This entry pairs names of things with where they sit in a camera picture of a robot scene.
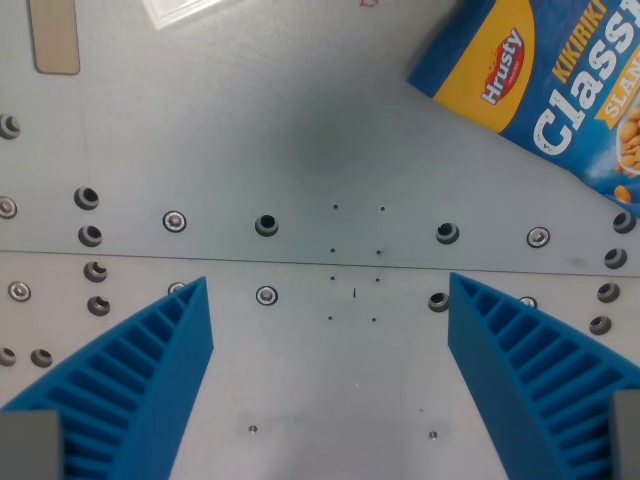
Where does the blue yellow peanut snack bag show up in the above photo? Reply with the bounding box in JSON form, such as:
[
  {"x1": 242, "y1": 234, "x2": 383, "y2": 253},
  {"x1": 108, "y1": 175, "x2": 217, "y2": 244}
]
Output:
[{"x1": 405, "y1": 0, "x2": 640, "y2": 217}]

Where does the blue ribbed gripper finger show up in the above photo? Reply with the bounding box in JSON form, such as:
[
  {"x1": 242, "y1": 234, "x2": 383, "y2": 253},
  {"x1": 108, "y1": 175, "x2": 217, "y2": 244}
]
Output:
[
  {"x1": 447, "y1": 272, "x2": 640, "y2": 480},
  {"x1": 0, "y1": 276, "x2": 215, "y2": 480}
]

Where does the tan rounded rectangular sticker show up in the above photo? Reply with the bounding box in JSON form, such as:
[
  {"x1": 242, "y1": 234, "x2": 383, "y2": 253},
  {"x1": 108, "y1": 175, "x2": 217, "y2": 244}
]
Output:
[{"x1": 29, "y1": 0, "x2": 82, "y2": 76}]

